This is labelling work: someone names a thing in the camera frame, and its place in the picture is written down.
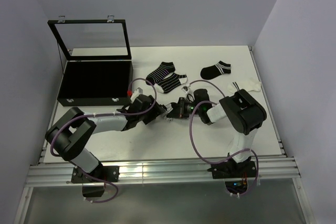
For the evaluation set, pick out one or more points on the black display case base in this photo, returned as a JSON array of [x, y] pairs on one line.
[[96, 83]]

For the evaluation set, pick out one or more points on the black sock with purple stripes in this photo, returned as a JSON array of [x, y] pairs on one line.
[[161, 72]]

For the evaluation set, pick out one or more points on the aluminium front frame rail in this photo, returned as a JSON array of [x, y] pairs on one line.
[[155, 172]]

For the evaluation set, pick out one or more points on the black glass-panel case lid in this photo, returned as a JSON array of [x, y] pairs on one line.
[[92, 39]]

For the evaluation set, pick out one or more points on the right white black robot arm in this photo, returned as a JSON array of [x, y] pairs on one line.
[[245, 114]]

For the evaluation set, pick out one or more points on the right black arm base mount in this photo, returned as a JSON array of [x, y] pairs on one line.
[[235, 175]]

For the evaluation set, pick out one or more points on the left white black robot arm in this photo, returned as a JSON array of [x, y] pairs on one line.
[[70, 134]]

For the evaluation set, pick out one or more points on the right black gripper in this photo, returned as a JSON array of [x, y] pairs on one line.
[[179, 111]]

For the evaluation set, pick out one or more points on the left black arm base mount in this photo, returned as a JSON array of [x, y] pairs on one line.
[[95, 183]]

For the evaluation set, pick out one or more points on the black white-striped sock white toe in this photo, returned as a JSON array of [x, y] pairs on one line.
[[170, 83]]

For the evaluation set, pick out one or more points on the white sock black thin stripes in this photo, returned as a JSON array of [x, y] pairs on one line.
[[171, 112]]

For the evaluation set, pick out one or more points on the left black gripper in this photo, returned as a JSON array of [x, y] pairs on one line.
[[156, 110]]

